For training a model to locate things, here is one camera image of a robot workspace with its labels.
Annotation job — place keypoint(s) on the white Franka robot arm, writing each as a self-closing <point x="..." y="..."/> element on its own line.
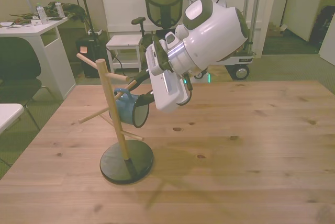
<point x="214" y="38"/>

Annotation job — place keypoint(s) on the clear plastic bottle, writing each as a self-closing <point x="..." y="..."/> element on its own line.
<point x="59" y="9"/>
<point x="42" y="14"/>

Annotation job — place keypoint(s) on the black plastic chair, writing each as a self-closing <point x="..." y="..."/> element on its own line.
<point x="18" y="59"/>

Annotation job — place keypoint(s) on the wooden mug tree black base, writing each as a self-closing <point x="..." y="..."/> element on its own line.
<point x="106" y="82"/>

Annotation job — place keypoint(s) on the black mesh office chair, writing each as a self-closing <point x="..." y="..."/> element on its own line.
<point x="163" y="4"/>

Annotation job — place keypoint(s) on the blue enamel mug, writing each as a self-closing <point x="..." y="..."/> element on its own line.
<point x="123" y="111"/>

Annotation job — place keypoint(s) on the cardboard box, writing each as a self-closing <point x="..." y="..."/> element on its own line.
<point x="273" y="29"/>

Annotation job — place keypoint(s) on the white low side table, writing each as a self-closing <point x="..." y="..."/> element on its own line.
<point x="124" y="41"/>

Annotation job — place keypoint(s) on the white folding table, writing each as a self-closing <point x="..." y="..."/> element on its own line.
<point x="8" y="114"/>

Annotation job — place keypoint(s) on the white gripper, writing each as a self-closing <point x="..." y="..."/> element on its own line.
<point x="168" y="93"/>

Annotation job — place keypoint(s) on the white desk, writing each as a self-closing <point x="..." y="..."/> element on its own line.
<point x="26" y="30"/>

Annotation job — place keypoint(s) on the black floor bin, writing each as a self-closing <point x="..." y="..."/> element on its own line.
<point x="91" y="61"/>

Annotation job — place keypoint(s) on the white power strip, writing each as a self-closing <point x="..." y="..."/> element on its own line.
<point x="94" y="32"/>

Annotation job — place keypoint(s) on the white bowl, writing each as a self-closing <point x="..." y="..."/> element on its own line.
<point x="6" y="24"/>

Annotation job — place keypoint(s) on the white wheeled cart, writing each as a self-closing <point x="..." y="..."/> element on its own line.
<point x="240" y="73"/>

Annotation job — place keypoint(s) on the white board panel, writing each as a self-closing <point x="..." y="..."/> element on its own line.
<point x="329" y="48"/>

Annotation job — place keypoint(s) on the camouflage cloth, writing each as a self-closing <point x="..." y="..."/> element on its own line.
<point x="73" y="9"/>

